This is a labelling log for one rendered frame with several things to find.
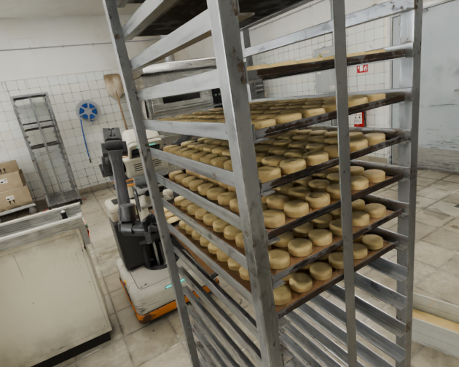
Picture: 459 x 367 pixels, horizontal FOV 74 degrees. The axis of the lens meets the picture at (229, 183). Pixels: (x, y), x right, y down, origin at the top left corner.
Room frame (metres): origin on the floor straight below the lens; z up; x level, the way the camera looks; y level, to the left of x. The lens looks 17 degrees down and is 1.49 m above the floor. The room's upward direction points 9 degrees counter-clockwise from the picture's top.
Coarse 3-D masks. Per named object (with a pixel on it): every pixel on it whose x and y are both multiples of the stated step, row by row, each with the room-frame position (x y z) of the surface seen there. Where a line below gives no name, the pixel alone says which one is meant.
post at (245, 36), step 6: (246, 30) 1.22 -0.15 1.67; (240, 36) 1.22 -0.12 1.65; (246, 36) 1.22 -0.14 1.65; (246, 42) 1.21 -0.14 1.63; (246, 60) 1.21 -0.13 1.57; (252, 60) 1.22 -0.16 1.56; (252, 84) 1.22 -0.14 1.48; (252, 90) 1.21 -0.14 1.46; (252, 96) 1.21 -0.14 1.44; (282, 342) 1.21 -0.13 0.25
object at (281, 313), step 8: (176, 224) 1.03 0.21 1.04; (384, 248) 0.65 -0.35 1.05; (392, 248) 0.67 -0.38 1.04; (376, 256) 0.64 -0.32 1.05; (360, 264) 0.61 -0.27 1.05; (336, 280) 0.57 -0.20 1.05; (320, 288) 0.55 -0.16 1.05; (328, 288) 0.56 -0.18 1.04; (304, 296) 0.53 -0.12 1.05; (312, 296) 0.54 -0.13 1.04; (296, 304) 0.52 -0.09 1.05; (280, 312) 0.50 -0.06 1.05; (288, 312) 0.51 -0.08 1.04
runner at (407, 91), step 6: (366, 90) 0.76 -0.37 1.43; (372, 90) 0.75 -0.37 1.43; (378, 90) 0.74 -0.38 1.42; (384, 90) 0.72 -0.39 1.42; (390, 90) 0.71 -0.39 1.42; (396, 90) 0.70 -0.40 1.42; (402, 90) 0.69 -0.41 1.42; (408, 90) 0.68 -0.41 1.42; (294, 96) 0.99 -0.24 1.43; (300, 96) 0.97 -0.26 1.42; (306, 96) 0.95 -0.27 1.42; (312, 96) 0.92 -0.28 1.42; (318, 96) 0.90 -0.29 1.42; (324, 96) 0.88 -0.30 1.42; (330, 96) 0.86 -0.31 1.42; (390, 96) 0.71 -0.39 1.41; (408, 96) 0.67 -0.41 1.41; (402, 102) 0.66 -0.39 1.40
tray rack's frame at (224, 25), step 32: (224, 0) 0.46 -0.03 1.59; (416, 0) 0.67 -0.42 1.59; (224, 32) 0.46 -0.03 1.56; (416, 32) 0.67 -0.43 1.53; (224, 64) 0.46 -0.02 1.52; (416, 64) 0.68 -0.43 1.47; (224, 96) 0.47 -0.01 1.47; (416, 96) 0.68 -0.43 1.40; (416, 128) 0.68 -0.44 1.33; (416, 160) 0.68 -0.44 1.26; (256, 192) 0.47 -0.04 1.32; (416, 192) 0.68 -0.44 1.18; (256, 224) 0.46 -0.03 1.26; (352, 224) 0.58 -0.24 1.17; (256, 256) 0.46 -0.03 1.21; (352, 256) 0.58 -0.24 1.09; (256, 288) 0.46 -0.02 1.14; (352, 288) 0.58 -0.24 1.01; (256, 320) 0.48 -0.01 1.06; (352, 320) 0.58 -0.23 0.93; (352, 352) 0.58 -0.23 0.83
